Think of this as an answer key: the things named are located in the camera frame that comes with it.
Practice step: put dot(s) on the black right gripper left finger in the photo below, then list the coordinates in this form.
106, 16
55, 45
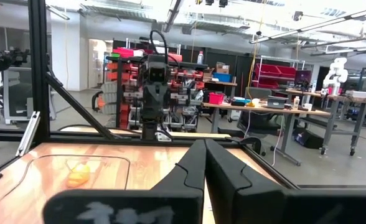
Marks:
170, 205

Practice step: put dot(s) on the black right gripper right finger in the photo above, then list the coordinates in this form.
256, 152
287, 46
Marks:
248, 205

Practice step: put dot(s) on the orange toy fruit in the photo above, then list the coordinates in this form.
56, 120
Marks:
78, 177

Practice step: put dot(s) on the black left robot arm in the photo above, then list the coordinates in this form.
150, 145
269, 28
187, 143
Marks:
148, 130

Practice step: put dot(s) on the shelf rack with red bins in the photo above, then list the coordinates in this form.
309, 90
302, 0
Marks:
124, 74

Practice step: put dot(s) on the black and orange chair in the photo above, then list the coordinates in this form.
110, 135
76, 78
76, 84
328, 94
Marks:
99, 101

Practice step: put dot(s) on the red bin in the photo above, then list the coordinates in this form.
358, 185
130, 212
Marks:
216, 99

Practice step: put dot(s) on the white bottle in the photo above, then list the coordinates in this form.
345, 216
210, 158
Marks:
200, 58

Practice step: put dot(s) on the blue bin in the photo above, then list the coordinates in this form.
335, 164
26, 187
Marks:
223, 77

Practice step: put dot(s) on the cardboard box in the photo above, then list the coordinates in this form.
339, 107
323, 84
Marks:
223, 68

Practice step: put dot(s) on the black office chair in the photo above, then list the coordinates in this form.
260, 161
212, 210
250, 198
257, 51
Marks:
257, 123

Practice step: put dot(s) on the black bag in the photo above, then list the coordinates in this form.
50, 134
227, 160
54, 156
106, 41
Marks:
309, 139

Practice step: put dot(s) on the wooden workbench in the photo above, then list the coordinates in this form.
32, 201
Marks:
264, 109

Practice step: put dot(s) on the grey box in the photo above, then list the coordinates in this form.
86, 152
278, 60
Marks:
277, 102

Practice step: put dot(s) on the long grey-legged workbench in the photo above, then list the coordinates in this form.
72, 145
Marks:
330, 124

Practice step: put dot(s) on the metal shelf with red bins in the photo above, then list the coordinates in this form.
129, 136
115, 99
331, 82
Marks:
276, 71

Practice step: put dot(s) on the silver metal bar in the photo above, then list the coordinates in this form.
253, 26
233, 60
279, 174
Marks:
29, 133

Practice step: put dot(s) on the white cart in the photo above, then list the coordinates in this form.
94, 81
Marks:
21, 93

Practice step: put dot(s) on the purple monitor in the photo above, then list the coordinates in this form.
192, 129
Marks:
302, 77

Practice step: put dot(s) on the white box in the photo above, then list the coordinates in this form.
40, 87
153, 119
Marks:
356, 94

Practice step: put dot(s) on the white robot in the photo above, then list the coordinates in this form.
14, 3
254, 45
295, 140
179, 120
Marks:
337, 73

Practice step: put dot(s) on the long ceiling light bar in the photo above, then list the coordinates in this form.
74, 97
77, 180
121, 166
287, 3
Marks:
310, 26

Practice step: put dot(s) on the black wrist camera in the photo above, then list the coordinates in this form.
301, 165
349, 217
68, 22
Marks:
157, 70

